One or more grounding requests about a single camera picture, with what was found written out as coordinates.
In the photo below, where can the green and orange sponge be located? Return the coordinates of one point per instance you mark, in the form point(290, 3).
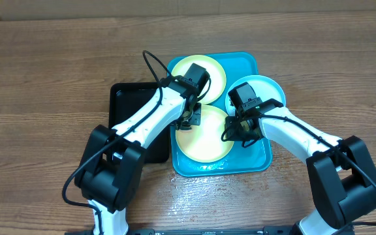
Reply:
point(184, 127)

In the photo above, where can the green plate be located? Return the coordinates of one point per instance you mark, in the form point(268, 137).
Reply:
point(214, 69)
point(203, 143)

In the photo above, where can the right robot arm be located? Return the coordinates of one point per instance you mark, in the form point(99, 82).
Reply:
point(341, 172)

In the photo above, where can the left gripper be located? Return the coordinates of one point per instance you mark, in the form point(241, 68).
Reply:
point(196, 118)

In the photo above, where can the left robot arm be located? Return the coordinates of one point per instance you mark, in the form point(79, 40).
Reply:
point(110, 169)

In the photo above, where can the light blue plate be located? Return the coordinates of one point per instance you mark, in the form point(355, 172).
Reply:
point(264, 87)

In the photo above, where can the black plastic tray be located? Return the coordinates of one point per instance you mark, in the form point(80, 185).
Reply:
point(125, 100)

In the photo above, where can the teal plastic tray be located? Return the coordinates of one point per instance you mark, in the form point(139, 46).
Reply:
point(255, 158)

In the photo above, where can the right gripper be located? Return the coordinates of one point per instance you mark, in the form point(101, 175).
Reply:
point(233, 134)

